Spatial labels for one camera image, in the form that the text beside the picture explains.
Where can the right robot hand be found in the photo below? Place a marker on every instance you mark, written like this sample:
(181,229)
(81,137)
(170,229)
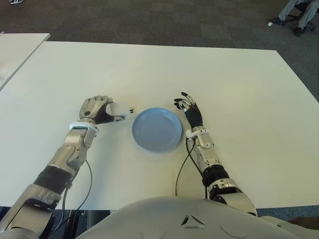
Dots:
(194,117)

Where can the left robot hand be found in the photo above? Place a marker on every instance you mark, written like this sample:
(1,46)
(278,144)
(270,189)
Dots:
(93,109)

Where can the white cube charger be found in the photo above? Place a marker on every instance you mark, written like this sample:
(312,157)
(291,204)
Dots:
(119,108)

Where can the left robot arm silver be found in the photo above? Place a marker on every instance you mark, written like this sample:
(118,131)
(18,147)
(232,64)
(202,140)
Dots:
(72,152)

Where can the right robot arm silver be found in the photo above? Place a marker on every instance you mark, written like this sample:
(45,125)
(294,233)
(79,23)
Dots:
(211,156)

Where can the blue round plate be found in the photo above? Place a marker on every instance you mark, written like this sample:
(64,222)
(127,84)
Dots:
(157,129)

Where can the white side table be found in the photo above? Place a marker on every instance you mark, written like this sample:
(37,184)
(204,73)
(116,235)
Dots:
(17,52)

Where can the grey robot torso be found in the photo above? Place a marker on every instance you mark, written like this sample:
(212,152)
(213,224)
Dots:
(174,219)

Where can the black and white shoe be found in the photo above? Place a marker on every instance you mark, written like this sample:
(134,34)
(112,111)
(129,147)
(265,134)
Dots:
(16,1)

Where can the seated person grey trousers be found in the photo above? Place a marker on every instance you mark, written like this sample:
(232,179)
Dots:
(306,15)

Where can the black table frame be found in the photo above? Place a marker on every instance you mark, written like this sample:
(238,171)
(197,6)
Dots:
(94,217)

